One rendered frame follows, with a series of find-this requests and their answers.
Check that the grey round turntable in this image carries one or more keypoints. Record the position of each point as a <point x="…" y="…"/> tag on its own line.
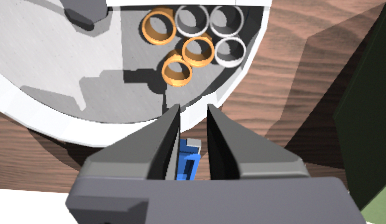
<point x="81" y="71"/>

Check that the bronze bushing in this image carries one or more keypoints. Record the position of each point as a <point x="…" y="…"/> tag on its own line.
<point x="198" y="60"/>
<point x="150" y="34"/>
<point x="176" y="79"/>

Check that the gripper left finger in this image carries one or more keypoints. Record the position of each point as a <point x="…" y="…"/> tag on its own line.
<point x="151" y="151"/>

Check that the blue open crate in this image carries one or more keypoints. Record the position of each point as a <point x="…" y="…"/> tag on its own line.
<point x="187" y="168"/>

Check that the grey steel bushing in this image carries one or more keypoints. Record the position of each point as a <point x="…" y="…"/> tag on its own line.
<point x="230" y="30"/>
<point x="189" y="31"/>
<point x="229" y="60"/>

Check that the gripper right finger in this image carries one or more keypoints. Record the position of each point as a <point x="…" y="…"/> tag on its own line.
<point x="237" y="153"/>

